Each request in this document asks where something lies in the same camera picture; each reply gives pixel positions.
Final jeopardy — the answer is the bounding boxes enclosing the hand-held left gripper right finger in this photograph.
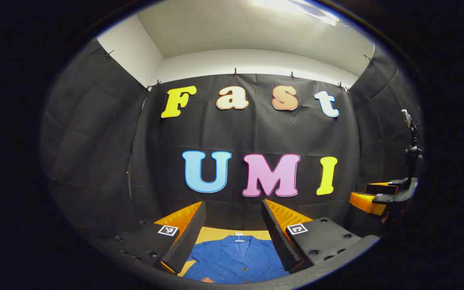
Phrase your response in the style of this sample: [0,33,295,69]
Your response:
[261,199,381,273]

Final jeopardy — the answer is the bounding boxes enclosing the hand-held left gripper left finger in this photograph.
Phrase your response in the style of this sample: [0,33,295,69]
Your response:
[93,201,207,275]

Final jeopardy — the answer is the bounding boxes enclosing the blue button jacket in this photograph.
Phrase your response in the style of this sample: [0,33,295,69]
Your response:
[182,232,291,284]

